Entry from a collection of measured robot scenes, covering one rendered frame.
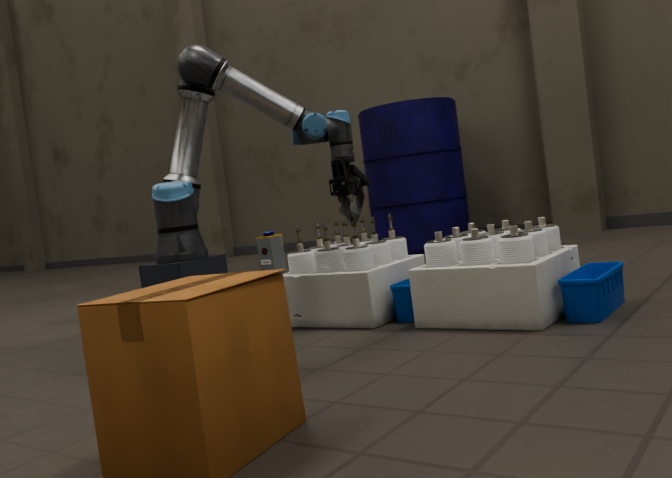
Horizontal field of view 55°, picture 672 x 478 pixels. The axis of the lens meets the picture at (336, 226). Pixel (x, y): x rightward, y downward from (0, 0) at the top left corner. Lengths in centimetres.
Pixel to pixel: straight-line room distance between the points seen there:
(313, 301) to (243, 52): 412
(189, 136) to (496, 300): 103
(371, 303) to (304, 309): 27
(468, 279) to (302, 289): 60
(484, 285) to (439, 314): 17
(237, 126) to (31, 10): 364
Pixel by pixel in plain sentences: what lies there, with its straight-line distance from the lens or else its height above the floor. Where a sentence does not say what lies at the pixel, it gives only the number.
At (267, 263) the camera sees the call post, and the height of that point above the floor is 22.
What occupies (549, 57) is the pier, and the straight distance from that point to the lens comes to 443.
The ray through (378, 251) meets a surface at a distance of 218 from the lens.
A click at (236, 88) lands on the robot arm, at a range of 195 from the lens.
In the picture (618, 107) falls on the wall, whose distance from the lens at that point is 443.
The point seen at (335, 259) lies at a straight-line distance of 215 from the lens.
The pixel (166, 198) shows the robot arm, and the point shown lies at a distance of 190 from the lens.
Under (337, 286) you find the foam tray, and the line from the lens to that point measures 210.
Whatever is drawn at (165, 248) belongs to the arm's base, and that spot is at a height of 34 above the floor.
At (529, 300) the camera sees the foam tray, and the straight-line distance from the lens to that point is 182.
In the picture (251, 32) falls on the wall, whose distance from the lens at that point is 599.
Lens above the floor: 42
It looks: 3 degrees down
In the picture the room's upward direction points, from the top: 7 degrees counter-clockwise
